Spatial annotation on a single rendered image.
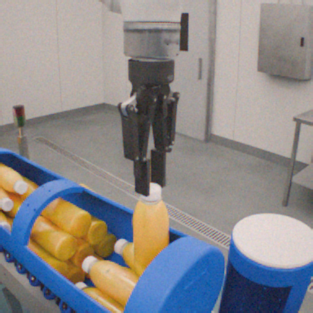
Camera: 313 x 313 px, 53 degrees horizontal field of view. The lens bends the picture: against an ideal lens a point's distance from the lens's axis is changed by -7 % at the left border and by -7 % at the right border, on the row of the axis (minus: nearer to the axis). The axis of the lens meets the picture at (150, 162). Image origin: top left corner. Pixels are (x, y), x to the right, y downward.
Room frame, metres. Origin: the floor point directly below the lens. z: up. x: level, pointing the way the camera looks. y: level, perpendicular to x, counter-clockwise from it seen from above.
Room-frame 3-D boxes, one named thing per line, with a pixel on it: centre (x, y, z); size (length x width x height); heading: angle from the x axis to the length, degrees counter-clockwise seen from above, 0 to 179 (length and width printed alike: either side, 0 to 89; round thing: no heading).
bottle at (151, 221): (0.55, 0.00, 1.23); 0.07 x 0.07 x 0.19
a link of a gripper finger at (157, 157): (0.56, -0.01, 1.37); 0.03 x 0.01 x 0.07; 50
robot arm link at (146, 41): (0.54, 0.00, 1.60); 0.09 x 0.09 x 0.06
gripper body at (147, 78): (0.54, 0.00, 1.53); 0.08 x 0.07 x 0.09; 140
